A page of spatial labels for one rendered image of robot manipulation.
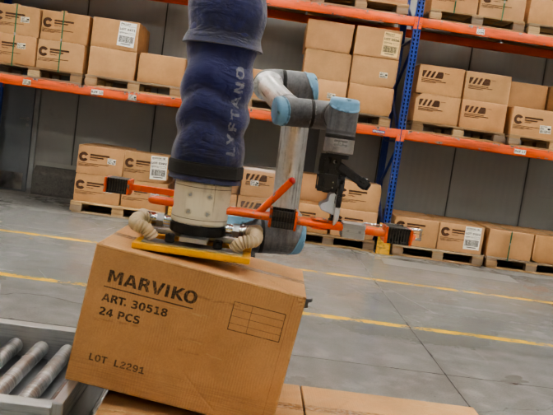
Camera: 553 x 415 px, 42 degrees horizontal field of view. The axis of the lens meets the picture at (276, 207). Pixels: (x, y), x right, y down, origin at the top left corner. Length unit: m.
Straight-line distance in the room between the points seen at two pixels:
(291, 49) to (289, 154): 7.79
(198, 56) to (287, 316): 0.77
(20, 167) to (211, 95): 9.04
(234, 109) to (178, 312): 0.60
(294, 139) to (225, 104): 0.79
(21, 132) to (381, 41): 5.21
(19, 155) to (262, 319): 9.17
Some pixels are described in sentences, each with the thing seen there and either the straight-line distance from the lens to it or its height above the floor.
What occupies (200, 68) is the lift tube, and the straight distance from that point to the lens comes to 2.09.
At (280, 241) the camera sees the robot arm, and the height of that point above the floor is 0.94.
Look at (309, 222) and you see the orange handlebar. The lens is 2.16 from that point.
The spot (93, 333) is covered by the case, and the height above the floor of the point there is 0.75.
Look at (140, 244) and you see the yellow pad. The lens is 2.08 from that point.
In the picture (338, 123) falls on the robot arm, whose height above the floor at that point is 1.43.
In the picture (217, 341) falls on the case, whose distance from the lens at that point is 2.06.
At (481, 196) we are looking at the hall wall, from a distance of 11.07.
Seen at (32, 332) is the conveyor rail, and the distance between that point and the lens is 2.69.
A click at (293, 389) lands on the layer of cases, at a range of 2.47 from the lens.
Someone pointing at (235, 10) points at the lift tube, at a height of 1.69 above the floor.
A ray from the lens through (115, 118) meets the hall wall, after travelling 10.73.
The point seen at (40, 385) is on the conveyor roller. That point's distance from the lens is 2.31.
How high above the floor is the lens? 1.38
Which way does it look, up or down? 6 degrees down
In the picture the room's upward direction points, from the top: 8 degrees clockwise
